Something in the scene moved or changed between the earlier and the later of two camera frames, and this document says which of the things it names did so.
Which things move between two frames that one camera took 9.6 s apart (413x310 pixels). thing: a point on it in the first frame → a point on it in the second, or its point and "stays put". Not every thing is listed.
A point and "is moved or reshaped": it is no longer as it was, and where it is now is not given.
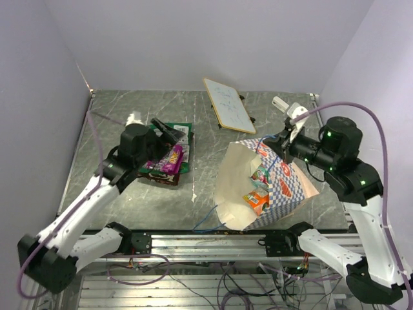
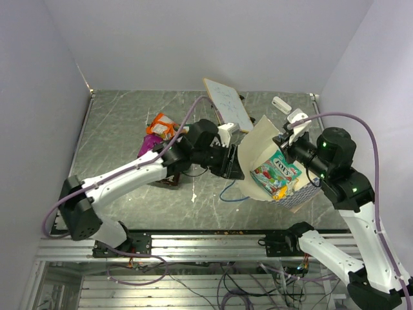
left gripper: (164, 143) → (229, 168)
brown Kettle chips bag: (168, 179) stays put
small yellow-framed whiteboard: (229, 107) stays put
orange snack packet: (257, 197) is moved or reshaped
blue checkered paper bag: (288, 188) → (255, 141)
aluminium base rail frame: (206, 271) stays put
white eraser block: (279, 104) stays put
